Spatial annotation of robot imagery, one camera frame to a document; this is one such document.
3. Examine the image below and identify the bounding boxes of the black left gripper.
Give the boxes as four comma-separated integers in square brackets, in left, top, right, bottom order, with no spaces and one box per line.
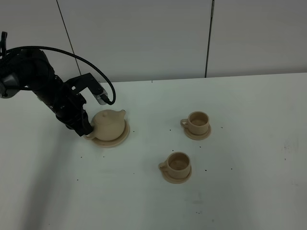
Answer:
[47,73,100,137]

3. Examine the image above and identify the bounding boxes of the beige ceramic teapot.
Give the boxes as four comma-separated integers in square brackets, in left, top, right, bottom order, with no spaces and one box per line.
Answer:
[84,110,126,141]

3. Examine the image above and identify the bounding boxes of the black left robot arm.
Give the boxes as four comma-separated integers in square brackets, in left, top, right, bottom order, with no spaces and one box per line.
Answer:
[0,49,103,136]

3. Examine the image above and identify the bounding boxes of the beige teapot saucer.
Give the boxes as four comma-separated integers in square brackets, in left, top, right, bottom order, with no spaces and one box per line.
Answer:
[92,120,130,148]

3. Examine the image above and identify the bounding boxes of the beige near teacup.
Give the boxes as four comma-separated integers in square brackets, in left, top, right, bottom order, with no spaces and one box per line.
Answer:
[158,152,192,179]

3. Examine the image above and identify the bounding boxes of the beige teacup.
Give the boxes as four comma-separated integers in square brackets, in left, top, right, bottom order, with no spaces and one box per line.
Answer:
[158,152,192,179]
[180,111,210,136]

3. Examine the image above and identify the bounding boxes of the beige near cup saucer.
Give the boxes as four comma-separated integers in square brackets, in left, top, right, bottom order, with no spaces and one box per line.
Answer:
[161,169,192,184]

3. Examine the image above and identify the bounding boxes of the beige cup saucer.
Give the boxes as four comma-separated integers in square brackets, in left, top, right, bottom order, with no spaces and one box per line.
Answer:
[184,126,212,140]
[161,169,192,184]

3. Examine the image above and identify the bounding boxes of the beige far teacup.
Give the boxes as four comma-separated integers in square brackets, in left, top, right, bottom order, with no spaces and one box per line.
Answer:
[180,111,210,136]

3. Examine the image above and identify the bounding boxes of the beige far cup saucer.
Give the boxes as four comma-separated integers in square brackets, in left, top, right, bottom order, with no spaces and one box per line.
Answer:
[184,126,212,140]

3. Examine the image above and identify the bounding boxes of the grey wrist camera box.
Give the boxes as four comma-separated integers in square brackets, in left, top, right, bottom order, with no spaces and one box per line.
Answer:
[94,87,110,105]

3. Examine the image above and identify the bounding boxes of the black braided cable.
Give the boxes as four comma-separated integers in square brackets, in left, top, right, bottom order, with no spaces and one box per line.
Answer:
[0,31,117,105]

